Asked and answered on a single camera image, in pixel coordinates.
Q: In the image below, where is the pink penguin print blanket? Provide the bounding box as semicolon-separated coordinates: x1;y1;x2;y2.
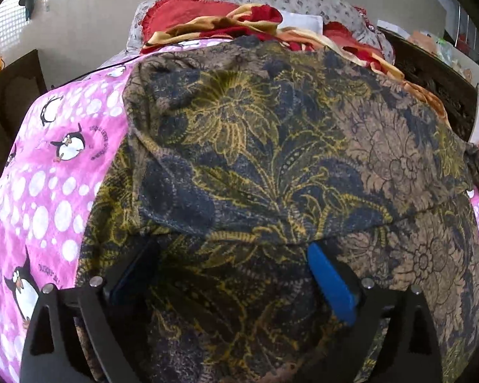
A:
0;40;479;383

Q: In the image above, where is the black cable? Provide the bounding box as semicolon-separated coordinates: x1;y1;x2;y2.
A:
50;54;144;88

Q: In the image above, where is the red ruffled pillow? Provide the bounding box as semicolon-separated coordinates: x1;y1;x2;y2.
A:
141;0;240;42

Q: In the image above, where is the dark wooden cabinet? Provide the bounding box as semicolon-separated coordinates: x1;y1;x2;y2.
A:
0;50;49;192

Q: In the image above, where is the red and gold blanket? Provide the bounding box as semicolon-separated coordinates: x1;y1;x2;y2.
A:
140;3;452;124

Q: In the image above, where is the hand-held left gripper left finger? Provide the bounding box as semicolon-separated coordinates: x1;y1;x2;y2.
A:
20;239;161;383

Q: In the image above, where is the dark carved wooden headboard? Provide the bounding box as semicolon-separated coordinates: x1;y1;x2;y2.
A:
377;28;479;140

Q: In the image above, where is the brown floral batik cloth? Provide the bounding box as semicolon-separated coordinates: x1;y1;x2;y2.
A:
76;36;479;383

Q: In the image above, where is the white folded cloth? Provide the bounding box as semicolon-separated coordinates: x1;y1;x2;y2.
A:
281;10;324;33

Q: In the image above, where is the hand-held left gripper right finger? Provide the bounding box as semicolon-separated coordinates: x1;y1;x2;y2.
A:
297;241;444;383

